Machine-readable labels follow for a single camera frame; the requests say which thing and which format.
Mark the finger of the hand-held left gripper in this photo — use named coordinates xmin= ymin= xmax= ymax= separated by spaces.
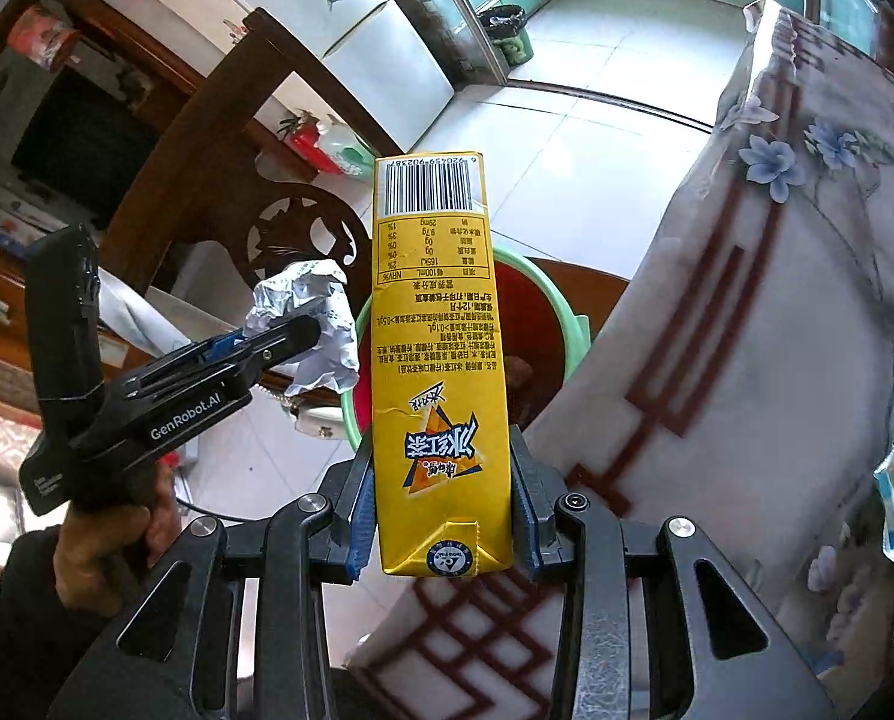
xmin=147 ymin=330 xmax=247 ymax=376
xmin=121 ymin=313 xmax=322 ymax=400

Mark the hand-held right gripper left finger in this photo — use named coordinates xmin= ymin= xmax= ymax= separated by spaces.
xmin=46 ymin=426 xmax=379 ymax=720

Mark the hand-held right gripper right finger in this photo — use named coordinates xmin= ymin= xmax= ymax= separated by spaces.
xmin=508 ymin=424 xmax=838 ymax=720

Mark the white paper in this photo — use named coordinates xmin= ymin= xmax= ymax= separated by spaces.
xmin=243 ymin=259 xmax=362 ymax=397

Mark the yellow drink carton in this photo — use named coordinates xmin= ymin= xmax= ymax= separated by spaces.
xmin=370 ymin=148 xmax=519 ymax=578

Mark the green plastic bin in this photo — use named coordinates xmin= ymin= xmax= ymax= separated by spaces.
xmin=338 ymin=246 xmax=590 ymax=466

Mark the person's left forearm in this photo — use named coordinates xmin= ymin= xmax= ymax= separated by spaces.
xmin=0 ymin=525 xmax=122 ymax=720

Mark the green trash can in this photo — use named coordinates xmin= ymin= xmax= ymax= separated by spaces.
xmin=479 ymin=5 xmax=532 ymax=68

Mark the person's left hand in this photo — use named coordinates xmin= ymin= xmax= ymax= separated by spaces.
xmin=53 ymin=457 xmax=182 ymax=623

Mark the white shoe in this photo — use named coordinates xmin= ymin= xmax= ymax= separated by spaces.
xmin=293 ymin=397 xmax=347 ymax=440

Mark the carved wooden chair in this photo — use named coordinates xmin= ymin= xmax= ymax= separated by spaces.
xmin=106 ymin=7 xmax=407 ymax=301

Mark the black television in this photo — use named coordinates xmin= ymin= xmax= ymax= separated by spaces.
xmin=12 ymin=71 xmax=159 ymax=230

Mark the green plastic bottle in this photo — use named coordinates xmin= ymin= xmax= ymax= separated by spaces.
xmin=319 ymin=116 xmax=373 ymax=181

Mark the floral tablecloth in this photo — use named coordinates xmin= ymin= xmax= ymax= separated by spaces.
xmin=346 ymin=0 xmax=894 ymax=720

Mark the brown wooden stool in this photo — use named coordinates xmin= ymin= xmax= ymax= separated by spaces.
xmin=529 ymin=259 xmax=632 ymax=305

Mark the white refrigerator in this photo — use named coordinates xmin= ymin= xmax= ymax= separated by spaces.
xmin=158 ymin=0 xmax=459 ymax=158

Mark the red patterned bag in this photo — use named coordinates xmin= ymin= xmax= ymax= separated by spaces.
xmin=8 ymin=4 xmax=80 ymax=72

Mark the wooden cabinet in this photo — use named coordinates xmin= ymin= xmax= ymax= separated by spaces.
xmin=0 ymin=0 xmax=253 ymax=331

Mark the glass sliding door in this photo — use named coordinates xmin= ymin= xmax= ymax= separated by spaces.
xmin=364 ymin=0 xmax=575 ymax=87

